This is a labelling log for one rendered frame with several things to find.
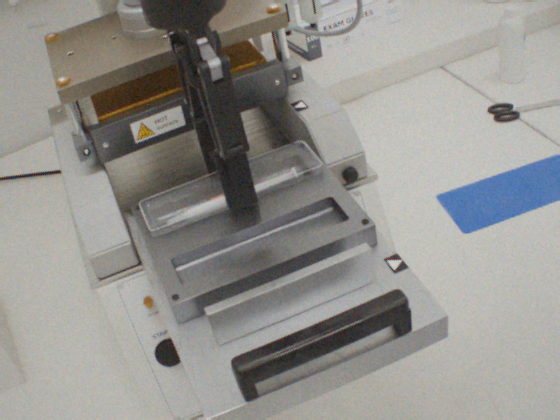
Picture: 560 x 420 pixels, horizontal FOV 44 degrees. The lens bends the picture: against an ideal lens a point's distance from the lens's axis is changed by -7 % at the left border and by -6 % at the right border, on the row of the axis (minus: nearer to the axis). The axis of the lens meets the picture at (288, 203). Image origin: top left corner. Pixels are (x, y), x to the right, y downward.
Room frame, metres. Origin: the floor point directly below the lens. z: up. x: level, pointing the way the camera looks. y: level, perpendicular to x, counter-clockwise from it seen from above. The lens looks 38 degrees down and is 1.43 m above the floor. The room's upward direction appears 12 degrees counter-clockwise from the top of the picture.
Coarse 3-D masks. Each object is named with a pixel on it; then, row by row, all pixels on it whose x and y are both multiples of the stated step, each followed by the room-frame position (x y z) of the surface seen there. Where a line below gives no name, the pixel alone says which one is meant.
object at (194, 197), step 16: (304, 144) 0.64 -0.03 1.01; (256, 160) 0.63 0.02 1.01; (272, 160) 0.63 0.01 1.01; (288, 160) 0.62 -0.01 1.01; (304, 160) 0.61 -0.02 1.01; (208, 176) 0.62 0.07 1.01; (256, 176) 0.60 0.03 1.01; (272, 176) 0.60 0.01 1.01; (288, 176) 0.59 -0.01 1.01; (176, 192) 0.61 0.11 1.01; (192, 192) 0.60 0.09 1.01; (208, 192) 0.59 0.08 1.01; (144, 208) 0.59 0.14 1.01; (160, 208) 0.58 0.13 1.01; (176, 208) 0.58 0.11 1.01; (192, 208) 0.57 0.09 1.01; (208, 208) 0.57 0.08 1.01; (160, 224) 0.56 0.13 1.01
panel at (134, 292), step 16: (352, 192) 0.65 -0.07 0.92; (144, 272) 0.59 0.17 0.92; (128, 288) 0.58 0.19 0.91; (144, 288) 0.58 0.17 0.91; (128, 304) 0.57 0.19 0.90; (144, 304) 0.57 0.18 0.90; (128, 320) 0.56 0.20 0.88; (144, 320) 0.56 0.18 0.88; (160, 320) 0.57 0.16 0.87; (144, 336) 0.55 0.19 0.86; (160, 336) 0.56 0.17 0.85; (144, 352) 0.55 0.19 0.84; (160, 368) 0.54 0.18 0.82; (176, 368) 0.54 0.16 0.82; (160, 384) 0.53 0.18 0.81; (176, 384) 0.53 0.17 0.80; (176, 400) 0.52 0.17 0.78; (192, 400) 0.52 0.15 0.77; (176, 416) 0.51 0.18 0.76; (192, 416) 0.51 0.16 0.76
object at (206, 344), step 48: (384, 240) 0.51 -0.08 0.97; (288, 288) 0.44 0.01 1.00; (336, 288) 0.45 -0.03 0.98; (384, 288) 0.45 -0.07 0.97; (192, 336) 0.44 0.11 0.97; (240, 336) 0.43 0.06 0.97; (384, 336) 0.39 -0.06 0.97; (432, 336) 0.40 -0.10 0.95; (192, 384) 0.38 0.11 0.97; (288, 384) 0.36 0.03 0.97; (336, 384) 0.37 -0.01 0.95
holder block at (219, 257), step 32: (320, 160) 0.62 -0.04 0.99; (288, 192) 0.58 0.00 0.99; (320, 192) 0.57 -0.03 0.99; (192, 224) 0.56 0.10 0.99; (224, 224) 0.55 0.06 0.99; (256, 224) 0.54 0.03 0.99; (288, 224) 0.55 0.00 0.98; (320, 224) 0.54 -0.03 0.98; (352, 224) 0.51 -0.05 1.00; (160, 256) 0.52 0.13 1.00; (192, 256) 0.52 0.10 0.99; (224, 256) 0.52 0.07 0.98; (256, 256) 0.51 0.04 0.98; (288, 256) 0.49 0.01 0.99; (320, 256) 0.49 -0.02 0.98; (192, 288) 0.47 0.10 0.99; (224, 288) 0.47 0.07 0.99
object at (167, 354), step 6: (168, 342) 0.55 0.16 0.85; (162, 348) 0.54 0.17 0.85; (168, 348) 0.54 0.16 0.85; (174, 348) 0.54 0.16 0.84; (162, 354) 0.54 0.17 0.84; (168, 354) 0.54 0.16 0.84; (174, 354) 0.54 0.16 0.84; (162, 360) 0.54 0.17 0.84; (168, 360) 0.54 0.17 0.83; (174, 360) 0.54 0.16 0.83
